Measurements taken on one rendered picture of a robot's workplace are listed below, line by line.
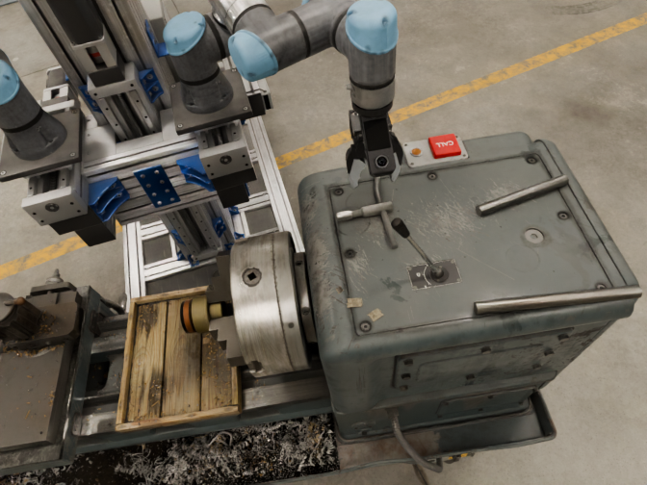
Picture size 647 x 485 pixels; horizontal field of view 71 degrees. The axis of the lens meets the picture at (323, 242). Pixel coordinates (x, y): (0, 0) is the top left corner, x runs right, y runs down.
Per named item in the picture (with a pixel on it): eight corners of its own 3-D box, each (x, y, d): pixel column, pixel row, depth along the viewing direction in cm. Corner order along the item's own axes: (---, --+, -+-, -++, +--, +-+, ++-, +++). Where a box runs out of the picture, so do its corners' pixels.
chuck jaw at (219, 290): (258, 288, 106) (247, 240, 102) (256, 296, 101) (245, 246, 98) (212, 295, 106) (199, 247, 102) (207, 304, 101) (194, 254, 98)
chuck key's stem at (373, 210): (338, 224, 93) (393, 214, 93) (337, 217, 91) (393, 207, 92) (336, 216, 94) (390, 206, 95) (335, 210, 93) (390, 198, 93)
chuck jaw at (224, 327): (258, 309, 100) (259, 357, 92) (263, 321, 104) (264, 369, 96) (209, 318, 100) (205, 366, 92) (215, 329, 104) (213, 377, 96)
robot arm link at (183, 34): (169, 66, 128) (150, 20, 117) (213, 47, 132) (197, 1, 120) (186, 88, 122) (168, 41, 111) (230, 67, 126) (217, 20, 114)
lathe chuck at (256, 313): (288, 268, 126) (267, 206, 98) (301, 383, 111) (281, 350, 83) (256, 272, 126) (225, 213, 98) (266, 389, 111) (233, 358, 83)
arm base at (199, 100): (180, 88, 139) (168, 59, 130) (228, 75, 140) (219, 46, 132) (186, 119, 130) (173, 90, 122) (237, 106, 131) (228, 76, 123)
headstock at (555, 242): (505, 220, 137) (547, 120, 104) (577, 376, 110) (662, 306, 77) (311, 253, 136) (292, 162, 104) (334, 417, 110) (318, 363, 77)
